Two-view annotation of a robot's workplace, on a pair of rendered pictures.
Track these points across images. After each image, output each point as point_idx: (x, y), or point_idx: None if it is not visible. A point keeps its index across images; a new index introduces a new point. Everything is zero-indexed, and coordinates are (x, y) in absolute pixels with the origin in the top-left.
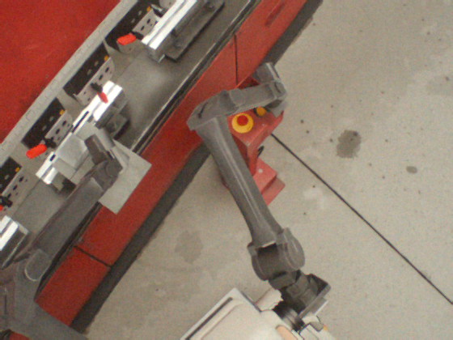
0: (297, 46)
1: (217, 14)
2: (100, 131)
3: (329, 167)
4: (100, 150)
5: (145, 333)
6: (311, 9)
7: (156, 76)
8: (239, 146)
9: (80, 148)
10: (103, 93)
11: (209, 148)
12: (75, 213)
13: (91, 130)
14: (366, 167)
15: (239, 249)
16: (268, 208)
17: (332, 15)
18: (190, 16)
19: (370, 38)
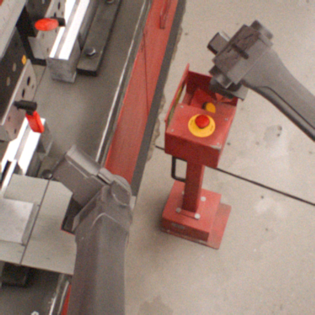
0: (178, 62)
1: (119, 7)
2: (74, 149)
3: (269, 171)
4: (86, 175)
5: None
6: (178, 18)
7: (77, 99)
8: (205, 157)
9: (19, 213)
10: (36, 114)
11: (274, 99)
12: (112, 275)
13: (26, 183)
14: (307, 156)
15: (215, 298)
16: (224, 239)
17: (202, 18)
18: (90, 15)
19: None
